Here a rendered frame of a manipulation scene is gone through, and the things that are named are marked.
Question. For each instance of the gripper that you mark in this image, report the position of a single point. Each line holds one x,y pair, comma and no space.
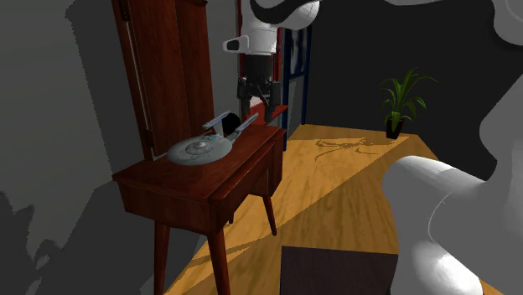
258,67

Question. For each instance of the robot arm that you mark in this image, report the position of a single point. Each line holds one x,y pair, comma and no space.
449,204

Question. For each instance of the red low cabinet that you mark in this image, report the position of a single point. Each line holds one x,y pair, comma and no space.
280,110

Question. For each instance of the black round object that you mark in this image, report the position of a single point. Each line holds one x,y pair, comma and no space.
233,121

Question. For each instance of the grey spaceship model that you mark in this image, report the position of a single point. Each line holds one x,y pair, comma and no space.
196,150

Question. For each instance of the tall brown wooden door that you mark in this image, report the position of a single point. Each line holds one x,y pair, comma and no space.
171,61

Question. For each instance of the brown wooden desk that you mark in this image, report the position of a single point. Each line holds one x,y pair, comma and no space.
196,179

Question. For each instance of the green potted plant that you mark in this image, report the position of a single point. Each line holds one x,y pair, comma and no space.
398,98

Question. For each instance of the blue frame rack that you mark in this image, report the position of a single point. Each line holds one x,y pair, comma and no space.
298,94

